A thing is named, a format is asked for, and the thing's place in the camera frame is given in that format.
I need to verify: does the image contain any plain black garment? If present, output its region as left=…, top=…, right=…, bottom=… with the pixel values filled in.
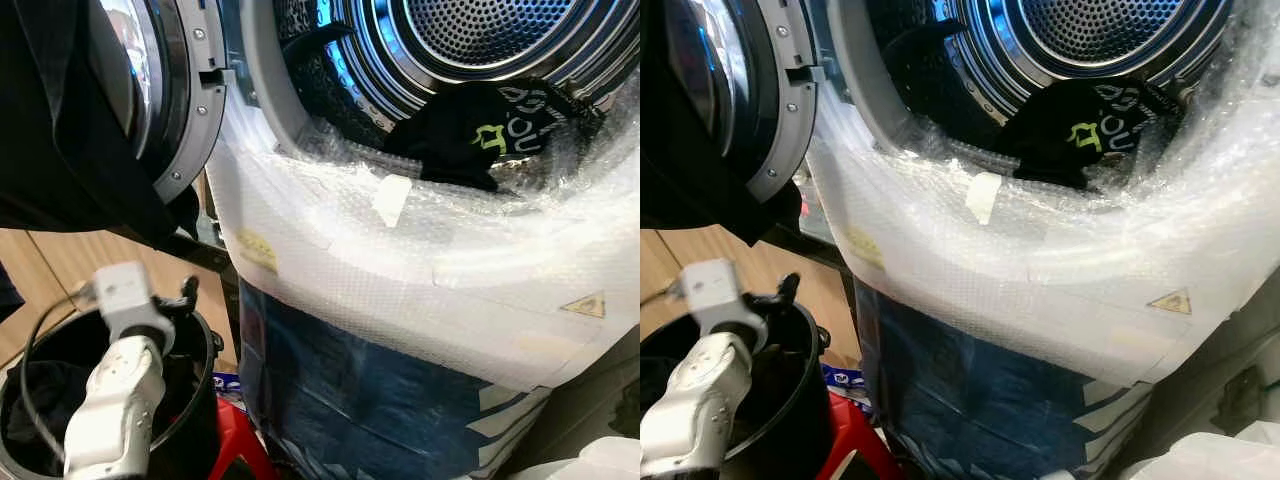
left=0, top=0, right=201, bottom=246

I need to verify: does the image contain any grey round washer door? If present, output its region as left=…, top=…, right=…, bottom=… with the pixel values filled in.
left=665, top=0, right=823, bottom=206
left=90, top=0, right=236, bottom=206

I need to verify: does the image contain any white tape strip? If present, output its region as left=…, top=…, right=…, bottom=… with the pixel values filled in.
left=372, top=175, right=413, bottom=229
left=965, top=172, right=1004, bottom=226

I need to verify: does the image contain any black garment with green print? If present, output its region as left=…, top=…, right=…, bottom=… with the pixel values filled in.
left=1005, top=80, right=1186, bottom=191
left=385, top=80, right=604, bottom=193

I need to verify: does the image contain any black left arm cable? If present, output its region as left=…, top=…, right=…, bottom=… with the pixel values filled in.
left=20, top=298, right=106, bottom=463

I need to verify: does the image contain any red plastic stool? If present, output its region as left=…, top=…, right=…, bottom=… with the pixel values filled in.
left=205, top=395, right=279, bottom=480
left=815, top=390, right=901, bottom=480

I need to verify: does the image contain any black plastic bucket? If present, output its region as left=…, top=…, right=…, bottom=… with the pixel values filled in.
left=0, top=305, right=223, bottom=479
left=640, top=300, right=833, bottom=480

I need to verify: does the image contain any front-loading washing machine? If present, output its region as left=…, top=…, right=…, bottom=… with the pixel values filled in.
left=805, top=0, right=1280, bottom=480
left=205, top=0, right=641, bottom=480

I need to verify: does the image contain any clear bubble wrap sheet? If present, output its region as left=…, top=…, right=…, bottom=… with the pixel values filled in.
left=805, top=20, right=1280, bottom=386
left=205, top=75, right=641, bottom=393

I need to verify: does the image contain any yellow triangle warning sticker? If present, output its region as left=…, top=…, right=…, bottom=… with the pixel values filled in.
left=1147, top=288, right=1194, bottom=316
left=560, top=290, right=608, bottom=319

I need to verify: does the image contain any dark navy cloth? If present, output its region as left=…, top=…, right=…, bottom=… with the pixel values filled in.
left=0, top=262, right=23, bottom=323

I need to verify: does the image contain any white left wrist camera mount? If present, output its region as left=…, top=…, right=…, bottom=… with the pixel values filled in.
left=90, top=262, right=176, bottom=346
left=668, top=258, right=766, bottom=341

